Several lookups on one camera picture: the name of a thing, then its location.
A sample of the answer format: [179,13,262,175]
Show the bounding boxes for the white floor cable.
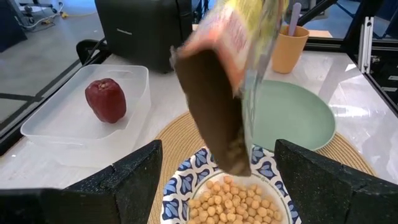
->
[17,1,98,30]

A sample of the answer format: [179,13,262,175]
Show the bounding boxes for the silver metal bracket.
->
[357,16,374,74]

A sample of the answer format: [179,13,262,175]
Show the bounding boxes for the round woven tan placemat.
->
[147,111,377,224]

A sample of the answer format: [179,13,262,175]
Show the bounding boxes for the black two-slot toaster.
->
[94,0,193,74]

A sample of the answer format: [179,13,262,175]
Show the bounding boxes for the orange cup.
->
[271,24,310,75]

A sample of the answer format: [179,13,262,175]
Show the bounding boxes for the round tan cereal pieces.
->
[186,175,284,224]

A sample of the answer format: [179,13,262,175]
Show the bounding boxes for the clear plastic container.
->
[20,63,152,169]

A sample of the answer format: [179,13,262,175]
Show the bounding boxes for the lilac plastic spoon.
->
[287,2,303,37]

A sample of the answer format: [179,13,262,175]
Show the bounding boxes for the red apple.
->
[84,77,127,124]

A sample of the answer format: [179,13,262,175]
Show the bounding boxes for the black toaster power cord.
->
[75,37,110,65]

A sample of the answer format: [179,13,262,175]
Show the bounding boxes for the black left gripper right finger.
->
[274,139,398,224]

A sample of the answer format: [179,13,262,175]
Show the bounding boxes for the blue white patterned bowl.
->
[160,144,303,224]

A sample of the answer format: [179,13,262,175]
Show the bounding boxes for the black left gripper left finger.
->
[0,139,164,224]

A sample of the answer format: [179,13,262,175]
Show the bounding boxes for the pale green plate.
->
[241,79,338,152]

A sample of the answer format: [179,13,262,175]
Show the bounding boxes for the colourful panda cereal box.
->
[170,0,290,177]

